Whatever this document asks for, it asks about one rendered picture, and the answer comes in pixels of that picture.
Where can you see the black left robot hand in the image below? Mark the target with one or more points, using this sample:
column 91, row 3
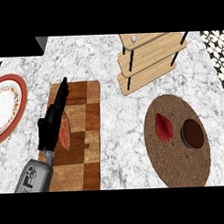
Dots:
column 51, row 125

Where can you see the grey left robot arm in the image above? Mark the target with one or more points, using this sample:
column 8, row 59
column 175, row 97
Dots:
column 35, row 177

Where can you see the wooden tiered shelf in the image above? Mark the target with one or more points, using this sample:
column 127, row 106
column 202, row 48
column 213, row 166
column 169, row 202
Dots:
column 148, row 59

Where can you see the brown round placemat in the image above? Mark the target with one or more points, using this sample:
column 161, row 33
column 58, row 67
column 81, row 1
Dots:
column 176, row 145

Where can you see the chocolate cupcake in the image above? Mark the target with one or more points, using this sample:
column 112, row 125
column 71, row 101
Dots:
column 193, row 134

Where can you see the red sliced fruit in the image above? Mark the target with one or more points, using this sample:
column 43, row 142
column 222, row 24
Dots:
column 65, row 133

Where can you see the checkered wooden cutting board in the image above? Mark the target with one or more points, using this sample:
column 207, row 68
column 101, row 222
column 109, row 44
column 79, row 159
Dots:
column 84, row 142

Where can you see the red rimmed white plate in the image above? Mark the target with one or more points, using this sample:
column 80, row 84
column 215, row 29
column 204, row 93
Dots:
column 5, row 107

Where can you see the dark appliance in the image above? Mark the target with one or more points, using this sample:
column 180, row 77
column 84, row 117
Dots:
column 18, row 47

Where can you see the red pear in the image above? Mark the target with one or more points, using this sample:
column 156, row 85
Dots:
column 164, row 128

